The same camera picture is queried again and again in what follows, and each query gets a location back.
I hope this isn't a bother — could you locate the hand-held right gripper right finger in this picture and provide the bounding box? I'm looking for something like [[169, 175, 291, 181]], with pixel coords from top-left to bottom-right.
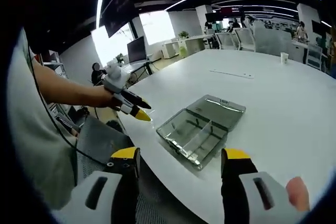
[[220, 148, 302, 224]]

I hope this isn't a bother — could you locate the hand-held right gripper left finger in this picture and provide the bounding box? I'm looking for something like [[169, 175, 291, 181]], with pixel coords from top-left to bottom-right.
[[52, 147, 142, 224]]

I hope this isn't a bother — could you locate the clear plastic divider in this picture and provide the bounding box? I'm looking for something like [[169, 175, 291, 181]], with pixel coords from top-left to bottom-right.
[[180, 121, 214, 156]]

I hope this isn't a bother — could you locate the grey transparent guide fixture box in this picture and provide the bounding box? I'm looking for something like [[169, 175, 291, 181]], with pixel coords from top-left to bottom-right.
[[156, 94, 247, 172]]

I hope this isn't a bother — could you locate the person's left hand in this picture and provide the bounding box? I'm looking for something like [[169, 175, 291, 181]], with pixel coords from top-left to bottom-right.
[[93, 87, 121, 112]]

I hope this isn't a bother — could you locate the person's right hand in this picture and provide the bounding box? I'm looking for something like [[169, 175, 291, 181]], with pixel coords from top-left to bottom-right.
[[285, 176, 310, 212]]

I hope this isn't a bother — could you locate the white side desk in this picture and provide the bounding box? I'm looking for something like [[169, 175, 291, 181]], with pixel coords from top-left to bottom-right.
[[119, 60, 158, 83]]

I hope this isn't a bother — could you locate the black computer monitor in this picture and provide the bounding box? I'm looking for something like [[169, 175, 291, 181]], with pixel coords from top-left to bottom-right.
[[127, 36, 148, 65]]

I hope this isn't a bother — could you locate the grey mesh office chair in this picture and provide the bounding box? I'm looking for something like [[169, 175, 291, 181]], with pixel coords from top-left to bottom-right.
[[70, 115, 169, 224]]

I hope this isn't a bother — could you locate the white low cabinet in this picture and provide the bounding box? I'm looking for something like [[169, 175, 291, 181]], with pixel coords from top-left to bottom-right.
[[161, 40, 182, 59]]

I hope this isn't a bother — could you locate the metal storage shelf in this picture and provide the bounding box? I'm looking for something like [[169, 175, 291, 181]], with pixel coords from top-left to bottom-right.
[[39, 49, 69, 83]]

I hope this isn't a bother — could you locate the black hanging screen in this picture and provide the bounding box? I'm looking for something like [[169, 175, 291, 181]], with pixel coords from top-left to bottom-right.
[[101, 0, 137, 38]]

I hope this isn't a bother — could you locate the ceiling light strip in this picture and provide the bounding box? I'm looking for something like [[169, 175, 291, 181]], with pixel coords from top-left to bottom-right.
[[96, 0, 112, 28]]

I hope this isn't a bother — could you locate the person's grey shirt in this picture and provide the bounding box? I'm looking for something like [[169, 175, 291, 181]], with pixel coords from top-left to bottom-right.
[[6, 28, 79, 210]]

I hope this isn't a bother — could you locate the white flat table plate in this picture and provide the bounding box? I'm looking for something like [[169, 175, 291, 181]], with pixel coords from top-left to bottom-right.
[[209, 69, 256, 80]]

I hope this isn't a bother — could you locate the white mesh office chair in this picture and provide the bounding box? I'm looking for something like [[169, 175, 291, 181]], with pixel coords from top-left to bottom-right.
[[306, 44, 323, 70], [233, 27, 257, 51], [214, 32, 238, 50]]

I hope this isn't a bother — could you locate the black cable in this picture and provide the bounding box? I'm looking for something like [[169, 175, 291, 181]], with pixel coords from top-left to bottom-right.
[[26, 44, 111, 167]]

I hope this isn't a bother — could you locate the dark wall display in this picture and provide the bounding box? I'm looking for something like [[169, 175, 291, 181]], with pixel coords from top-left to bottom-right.
[[215, 6, 245, 16]]

